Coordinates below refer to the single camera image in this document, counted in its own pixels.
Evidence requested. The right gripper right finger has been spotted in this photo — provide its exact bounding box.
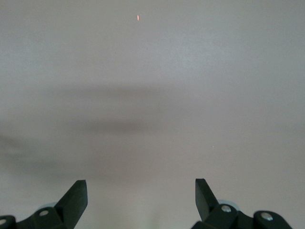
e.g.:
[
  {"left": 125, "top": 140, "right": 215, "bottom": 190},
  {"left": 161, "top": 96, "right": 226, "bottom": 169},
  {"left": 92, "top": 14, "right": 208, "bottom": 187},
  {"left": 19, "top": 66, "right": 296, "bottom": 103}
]
[{"left": 190, "top": 178, "right": 293, "bottom": 229}]

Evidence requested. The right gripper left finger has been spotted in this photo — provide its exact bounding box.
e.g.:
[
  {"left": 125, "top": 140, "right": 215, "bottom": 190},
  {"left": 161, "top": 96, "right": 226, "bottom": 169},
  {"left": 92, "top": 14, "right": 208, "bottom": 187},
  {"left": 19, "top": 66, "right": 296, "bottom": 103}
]
[{"left": 0, "top": 180, "right": 88, "bottom": 229}]

